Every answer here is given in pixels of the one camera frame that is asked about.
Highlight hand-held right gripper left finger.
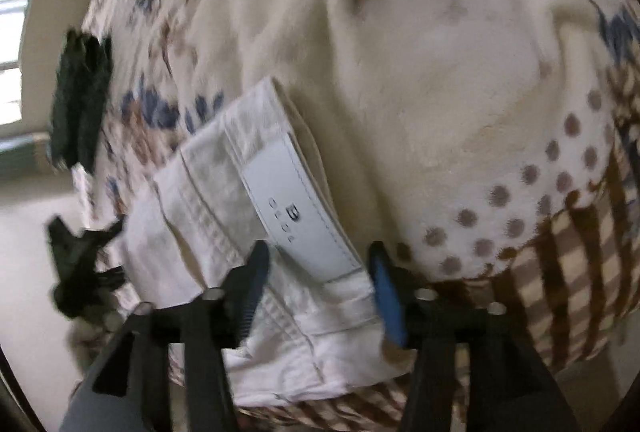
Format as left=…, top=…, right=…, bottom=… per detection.
left=90, top=239, right=273, bottom=432

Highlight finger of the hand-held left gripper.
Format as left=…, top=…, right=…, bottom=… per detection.
left=52, top=264, right=127, bottom=319
left=47, top=216, right=125, bottom=273

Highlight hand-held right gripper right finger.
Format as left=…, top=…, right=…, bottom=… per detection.
left=367, top=241, right=582, bottom=432

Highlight white pants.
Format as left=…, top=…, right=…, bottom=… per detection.
left=119, top=76, right=402, bottom=409

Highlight folded blue jeans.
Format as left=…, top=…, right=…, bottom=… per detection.
left=48, top=30, right=88, bottom=169
left=75, top=34, right=115, bottom=175

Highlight window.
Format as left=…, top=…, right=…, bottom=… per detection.
left=0, top=0, right=53, bottom=140

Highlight floral blanket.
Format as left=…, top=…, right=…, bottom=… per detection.
left=70, top=0, right=640, bottom=419

